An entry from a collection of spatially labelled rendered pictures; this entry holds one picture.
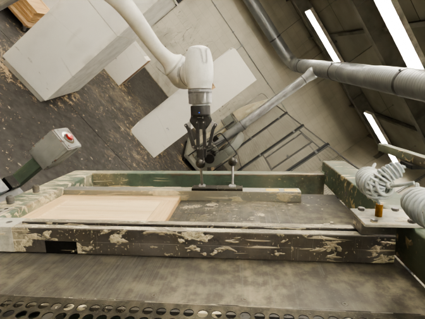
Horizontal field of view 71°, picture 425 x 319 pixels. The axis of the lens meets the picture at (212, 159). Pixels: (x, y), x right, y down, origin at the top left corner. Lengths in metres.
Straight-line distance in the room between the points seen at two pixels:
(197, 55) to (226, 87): 3.58
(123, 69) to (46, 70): 2.66
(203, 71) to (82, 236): 0.66
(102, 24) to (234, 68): 2.11
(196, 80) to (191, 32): 7.97
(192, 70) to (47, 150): 0.82
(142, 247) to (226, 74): 4.03
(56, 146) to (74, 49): 1.97
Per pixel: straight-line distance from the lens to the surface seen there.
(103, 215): 1.07
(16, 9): 4.77
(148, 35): 1.17
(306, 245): 0.77
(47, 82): 3.56
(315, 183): 1.44
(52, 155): 1.57
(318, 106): 9.78
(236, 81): 4.68
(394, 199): 0.99
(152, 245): 0.79
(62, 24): 3.45
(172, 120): 4.78
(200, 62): 1.10
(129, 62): 5.99
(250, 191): 1.16
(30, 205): 1.22
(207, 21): 9.07
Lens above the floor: 1.69
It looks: 11 degrees down
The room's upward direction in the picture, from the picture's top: 54 degrees clockwise
